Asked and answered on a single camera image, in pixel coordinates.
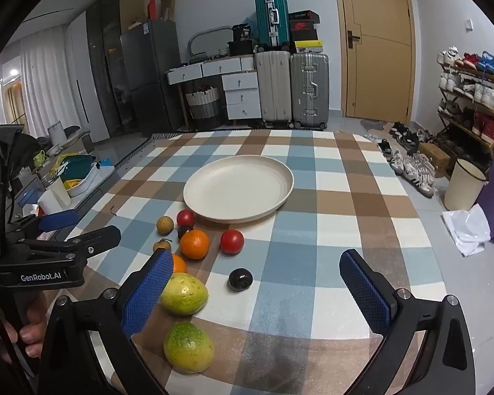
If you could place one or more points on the green guava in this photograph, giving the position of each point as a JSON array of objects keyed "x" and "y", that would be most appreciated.
[{"x": 188, "y": 347}]

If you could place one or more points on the white drawer unit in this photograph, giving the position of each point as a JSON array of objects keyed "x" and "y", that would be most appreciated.
[{"x": 242, "y": 96}]

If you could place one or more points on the white woven basket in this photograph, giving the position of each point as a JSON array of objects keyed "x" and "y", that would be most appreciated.
[{"x": 203, "y": 109}]

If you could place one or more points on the silver suitcase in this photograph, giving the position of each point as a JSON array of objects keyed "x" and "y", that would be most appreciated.
[{"x": 308, "y": 90}]

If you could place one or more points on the small yellow-brown fruit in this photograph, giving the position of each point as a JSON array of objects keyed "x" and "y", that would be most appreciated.
[
  {"x": 162, "y": 247},
  {"x": 165, "y": 224}
]

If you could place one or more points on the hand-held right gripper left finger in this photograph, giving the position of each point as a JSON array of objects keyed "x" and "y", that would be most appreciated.
[{"x": 148, "y": 292}]

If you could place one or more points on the wooden door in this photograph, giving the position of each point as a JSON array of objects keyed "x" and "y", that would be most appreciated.
[{"x": 378, "y": 70}]

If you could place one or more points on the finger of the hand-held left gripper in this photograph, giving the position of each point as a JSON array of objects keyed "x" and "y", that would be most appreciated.
[
  {"x": 57, "y": 220},
  {"x": 98, "y": 238}
]

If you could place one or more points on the white dressing table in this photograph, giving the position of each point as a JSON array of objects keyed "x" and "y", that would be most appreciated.
[{"x": 214, "y": 68}]

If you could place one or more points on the oval mirror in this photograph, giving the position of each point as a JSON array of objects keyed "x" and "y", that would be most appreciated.
[{"x": 210, "y": 43}]

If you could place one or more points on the orange mandarin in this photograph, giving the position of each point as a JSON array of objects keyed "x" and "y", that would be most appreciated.
[
  {"x": 179, "y": 265},
  {"x": 194, "y": 244}
]

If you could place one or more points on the teal suitcase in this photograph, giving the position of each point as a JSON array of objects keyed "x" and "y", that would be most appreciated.
[{"x": 271, "y": 18}]

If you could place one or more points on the red tomato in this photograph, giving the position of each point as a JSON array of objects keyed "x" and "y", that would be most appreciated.
[
  {"x": 185, "y": 218},
  {"x": 232, "y": 242}
]

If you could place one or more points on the white curtain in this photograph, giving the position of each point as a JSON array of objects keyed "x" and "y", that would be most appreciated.
[{"x": 45, "y": 82}]

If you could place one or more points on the dark shoe box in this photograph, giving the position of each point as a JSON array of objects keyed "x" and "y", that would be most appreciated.
[{"x": 305, "y": 36}]

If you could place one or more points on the pile of sneakers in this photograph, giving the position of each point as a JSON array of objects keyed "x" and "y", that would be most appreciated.
[{"x": 411, "y": 164}]

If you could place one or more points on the beige suitcase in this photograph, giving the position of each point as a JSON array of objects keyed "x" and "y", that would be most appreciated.
[{"x": 273, "y": 86}]

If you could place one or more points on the brown cardboard box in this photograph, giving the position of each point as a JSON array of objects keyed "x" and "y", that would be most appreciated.
[{"x": 434, "y": 158}]

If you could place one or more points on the white plastic bag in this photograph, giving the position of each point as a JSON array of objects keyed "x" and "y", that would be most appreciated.
[{"x": 467, "y": 228}]

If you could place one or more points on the black printed bag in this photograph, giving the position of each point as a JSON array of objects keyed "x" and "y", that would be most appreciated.
[{"x": 243, "y": 33}]

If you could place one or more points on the dark purple plum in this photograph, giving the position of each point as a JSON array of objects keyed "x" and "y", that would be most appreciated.
[
  {"x": 240, "y": 279},
  {"x": 182, "y": 232}
]

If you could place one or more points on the cream round plate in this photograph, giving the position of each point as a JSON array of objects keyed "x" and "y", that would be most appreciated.
[{"x": 238, "y": 185}]

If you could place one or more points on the dark glass cabinet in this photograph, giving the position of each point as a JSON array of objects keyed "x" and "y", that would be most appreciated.
[{"x": 107, "y": 70}]

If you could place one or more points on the grey refrigerator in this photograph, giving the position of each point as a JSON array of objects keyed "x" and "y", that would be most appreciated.
[{"x": 152, "y": 74}]

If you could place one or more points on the white wall switch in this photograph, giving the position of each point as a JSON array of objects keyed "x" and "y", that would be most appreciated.
[{"x": 469, "y": 24}]

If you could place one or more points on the green white bag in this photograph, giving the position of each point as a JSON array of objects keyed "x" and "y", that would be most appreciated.
[{"x": 80, "y": 173}]

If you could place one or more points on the black storage box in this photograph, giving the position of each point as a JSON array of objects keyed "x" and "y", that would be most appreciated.
[{"x": 241, "y": 48}]

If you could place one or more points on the yellow black shoe box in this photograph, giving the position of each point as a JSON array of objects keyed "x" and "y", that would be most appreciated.
[{"x": 308, "y": 47}]

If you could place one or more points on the red black shoe box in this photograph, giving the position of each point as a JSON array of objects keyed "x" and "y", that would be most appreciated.
[{"x": 301, "y": 25}]

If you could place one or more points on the small cardboard box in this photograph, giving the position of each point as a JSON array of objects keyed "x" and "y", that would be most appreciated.
[{"x": 168, "y": 8}]

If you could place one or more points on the yellow guava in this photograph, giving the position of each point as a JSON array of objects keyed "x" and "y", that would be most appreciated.
[{"x": 185, "y": 295}]

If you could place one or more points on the shoe rack with shoes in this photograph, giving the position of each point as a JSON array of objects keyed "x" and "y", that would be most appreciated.
[{"x": 477, "y": 90}]

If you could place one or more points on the cream trash bin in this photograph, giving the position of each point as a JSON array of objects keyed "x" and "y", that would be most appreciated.
[{"x": 463, "y": 187}]

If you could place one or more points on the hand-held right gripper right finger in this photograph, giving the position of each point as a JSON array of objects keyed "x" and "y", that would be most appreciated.
[{"x": 364, "y": 292}]

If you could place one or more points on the person's left hand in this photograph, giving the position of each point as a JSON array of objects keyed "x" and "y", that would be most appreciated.
[{"x": 35, "y": 325}]

